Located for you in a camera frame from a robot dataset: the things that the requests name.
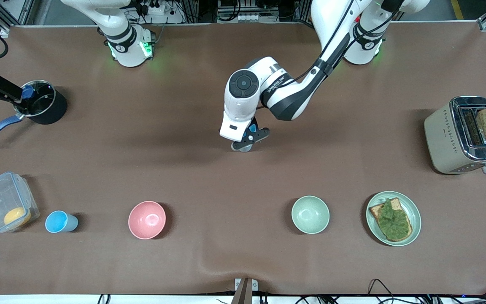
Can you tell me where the glass lid with blue knob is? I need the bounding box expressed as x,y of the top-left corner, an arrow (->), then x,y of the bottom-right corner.
15,80 -> 56,117

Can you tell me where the green bowl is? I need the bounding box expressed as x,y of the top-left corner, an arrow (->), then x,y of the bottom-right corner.
291,195 -> 330,234

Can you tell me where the yellow round food piece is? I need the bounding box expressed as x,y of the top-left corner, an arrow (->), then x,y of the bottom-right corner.
3,207 -> 32,227

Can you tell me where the pink bowl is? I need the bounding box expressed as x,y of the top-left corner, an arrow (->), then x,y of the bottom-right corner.
128,201 -> 167,240

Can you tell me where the bread slice under lettuce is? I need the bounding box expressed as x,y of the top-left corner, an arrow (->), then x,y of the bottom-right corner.
369,198 -> 413,242

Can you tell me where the white power strip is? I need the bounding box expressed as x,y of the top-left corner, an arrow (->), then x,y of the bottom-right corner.
140,2 -> 166,16

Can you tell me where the green lettuce leaf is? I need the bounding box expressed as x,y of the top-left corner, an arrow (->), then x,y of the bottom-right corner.
378,198 -> 410,240

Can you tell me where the green plate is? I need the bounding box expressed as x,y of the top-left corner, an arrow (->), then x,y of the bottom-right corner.
366,191 -> 421,247

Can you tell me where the beige and chrome toaster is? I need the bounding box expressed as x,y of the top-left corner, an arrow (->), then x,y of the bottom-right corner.
424,96 -> 486,175

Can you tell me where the black pot with blue handle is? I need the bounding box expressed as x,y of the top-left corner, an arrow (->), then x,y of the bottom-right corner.
0,80 -> 68,145

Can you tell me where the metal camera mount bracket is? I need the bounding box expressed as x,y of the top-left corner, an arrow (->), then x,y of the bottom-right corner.
231,278 -> 259,304

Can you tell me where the black looped cable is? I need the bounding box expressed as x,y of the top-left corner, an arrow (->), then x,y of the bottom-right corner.
367,279 -> 395,304

